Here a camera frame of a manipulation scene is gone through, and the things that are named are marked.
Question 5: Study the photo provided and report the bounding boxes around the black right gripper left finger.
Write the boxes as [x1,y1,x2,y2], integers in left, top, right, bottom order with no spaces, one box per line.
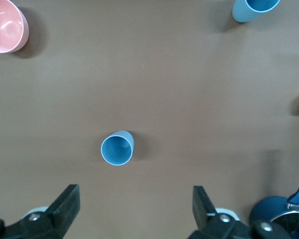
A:
[0,184,81,239]

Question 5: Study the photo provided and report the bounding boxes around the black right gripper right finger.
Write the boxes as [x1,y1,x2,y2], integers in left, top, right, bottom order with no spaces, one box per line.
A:
[188,185,294,239]

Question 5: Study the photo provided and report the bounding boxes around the light blue plastic cup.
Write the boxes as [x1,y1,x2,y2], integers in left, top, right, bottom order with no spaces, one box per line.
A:
[100,130,135,167]
[232,0,282,23]

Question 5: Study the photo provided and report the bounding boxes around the pink bowl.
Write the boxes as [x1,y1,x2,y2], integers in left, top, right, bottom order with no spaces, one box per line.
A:
[0,0,30,54]

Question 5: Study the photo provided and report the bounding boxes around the dark blue pot with handle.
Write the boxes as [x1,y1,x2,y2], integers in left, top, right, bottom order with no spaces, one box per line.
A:
[249,153,299,239]

